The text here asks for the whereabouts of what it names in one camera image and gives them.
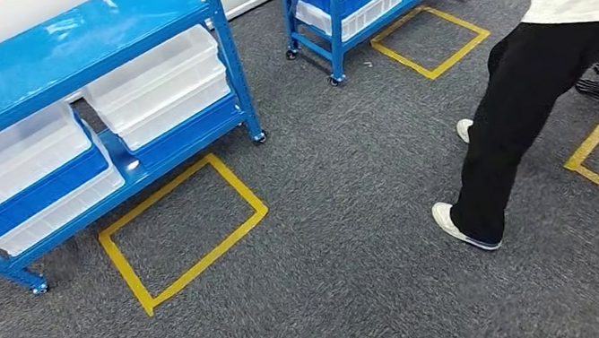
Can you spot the yellow floor tape square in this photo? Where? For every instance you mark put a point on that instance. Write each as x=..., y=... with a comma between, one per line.
x=117, y=268

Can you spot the translucent clear storage bin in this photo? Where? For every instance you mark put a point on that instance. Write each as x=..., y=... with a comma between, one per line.
x=4, y=166

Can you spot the person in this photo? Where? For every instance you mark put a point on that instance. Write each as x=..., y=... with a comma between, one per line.
x=534, y=94

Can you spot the blue metal shelf rack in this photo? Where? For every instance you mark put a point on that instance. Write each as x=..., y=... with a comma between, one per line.
x=20, y=73
x=336, y=17

